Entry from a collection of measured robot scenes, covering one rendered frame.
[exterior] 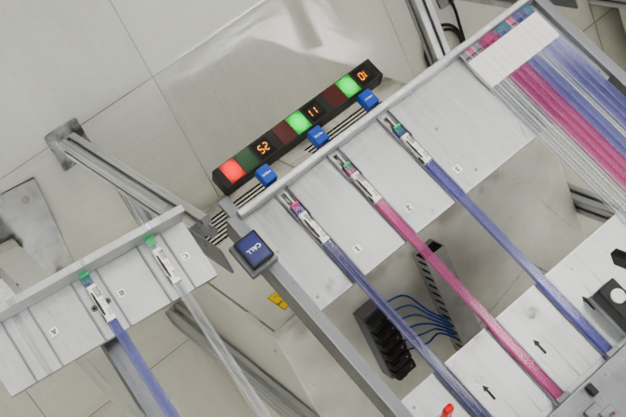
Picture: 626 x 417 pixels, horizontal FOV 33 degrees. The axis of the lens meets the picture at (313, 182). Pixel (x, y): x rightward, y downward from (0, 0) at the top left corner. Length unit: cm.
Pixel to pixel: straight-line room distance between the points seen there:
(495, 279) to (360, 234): 57
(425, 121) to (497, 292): 55
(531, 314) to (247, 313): 58
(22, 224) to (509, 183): 101
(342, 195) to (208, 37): 79
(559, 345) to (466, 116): 41
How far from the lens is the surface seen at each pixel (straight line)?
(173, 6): 235
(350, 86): 180
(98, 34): 229
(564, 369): 168
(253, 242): 162
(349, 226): 168
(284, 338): 192
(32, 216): 232
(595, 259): 175
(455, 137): 178
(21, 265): 218
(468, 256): 212
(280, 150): 174
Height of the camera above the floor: 212
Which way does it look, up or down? 54 degrees down
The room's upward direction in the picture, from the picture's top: 116 degrees clockwise
